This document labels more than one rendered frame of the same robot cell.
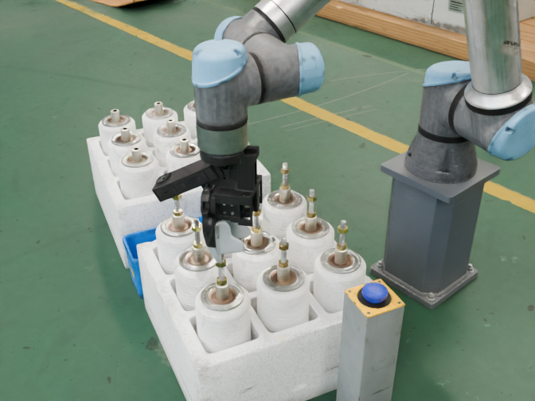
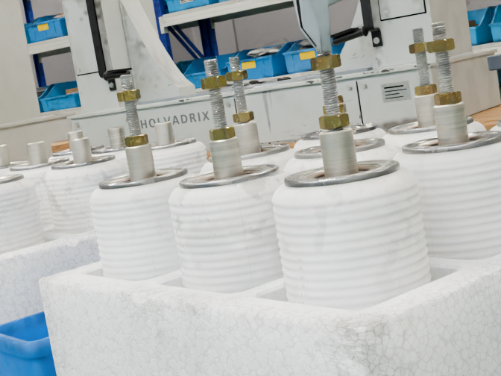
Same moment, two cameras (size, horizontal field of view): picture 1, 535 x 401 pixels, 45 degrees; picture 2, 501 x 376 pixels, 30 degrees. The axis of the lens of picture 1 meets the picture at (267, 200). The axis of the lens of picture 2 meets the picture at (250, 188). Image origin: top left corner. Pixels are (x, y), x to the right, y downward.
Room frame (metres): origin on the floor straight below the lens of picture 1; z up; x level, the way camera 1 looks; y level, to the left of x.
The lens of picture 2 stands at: (0.28, 0.28, 0.33)
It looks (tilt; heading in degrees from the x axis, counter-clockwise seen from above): 7 degrees down; 346
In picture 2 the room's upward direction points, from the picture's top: 9 degrees counter-clockwise
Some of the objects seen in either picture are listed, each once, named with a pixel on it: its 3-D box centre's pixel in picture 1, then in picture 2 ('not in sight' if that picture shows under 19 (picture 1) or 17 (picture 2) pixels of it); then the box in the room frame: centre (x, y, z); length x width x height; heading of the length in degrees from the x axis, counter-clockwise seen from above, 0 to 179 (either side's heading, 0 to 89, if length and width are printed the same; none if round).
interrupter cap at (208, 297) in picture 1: (222, 296); (341, 174); (0.85, 0.08, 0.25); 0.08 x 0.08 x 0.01
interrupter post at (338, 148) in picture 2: (222, 290); (338, 155); (0.85, 0.08, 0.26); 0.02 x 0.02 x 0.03
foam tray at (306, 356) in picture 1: (257, 305); (367, 337); (1.01, 0.02, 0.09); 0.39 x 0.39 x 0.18; 25
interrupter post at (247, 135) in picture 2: not in sight; (247, 140); (1.11, 0.07, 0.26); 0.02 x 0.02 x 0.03
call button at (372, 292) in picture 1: (374, 294); not in sight; (0.77, -0.17, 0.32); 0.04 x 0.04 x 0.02
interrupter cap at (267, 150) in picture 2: not in sight; (249, 154); (1.11, 0.07, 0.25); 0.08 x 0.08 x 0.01
